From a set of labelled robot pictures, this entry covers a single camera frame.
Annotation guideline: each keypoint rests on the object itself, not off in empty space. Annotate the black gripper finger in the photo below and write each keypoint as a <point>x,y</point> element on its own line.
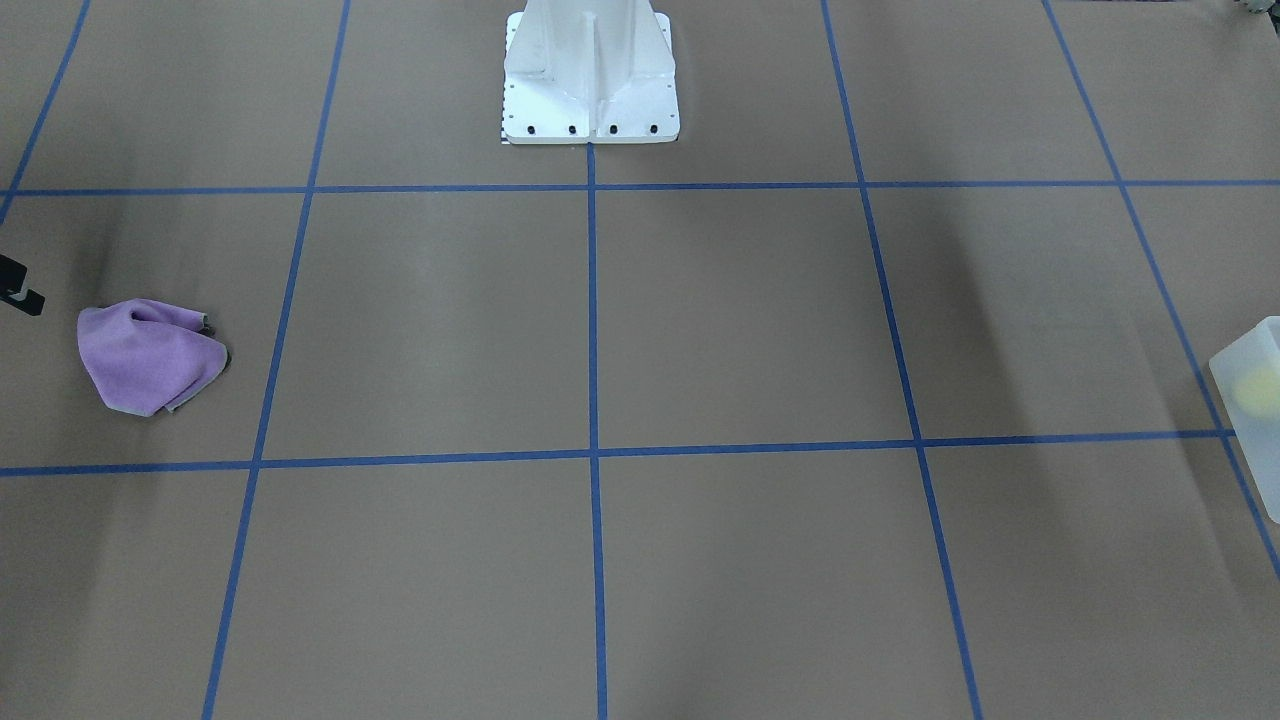
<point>15,290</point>

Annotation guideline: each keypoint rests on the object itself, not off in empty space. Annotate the purple cloth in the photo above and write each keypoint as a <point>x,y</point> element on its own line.
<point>144,356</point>

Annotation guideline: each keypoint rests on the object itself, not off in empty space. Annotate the yellow plastic cup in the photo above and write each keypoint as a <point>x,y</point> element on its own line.
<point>1256,393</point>

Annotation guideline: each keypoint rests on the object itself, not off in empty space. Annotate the clear plastic bin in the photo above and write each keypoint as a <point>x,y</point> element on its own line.
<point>1259,438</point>

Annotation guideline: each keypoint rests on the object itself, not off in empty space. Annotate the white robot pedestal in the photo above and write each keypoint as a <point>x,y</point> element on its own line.
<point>589,72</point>

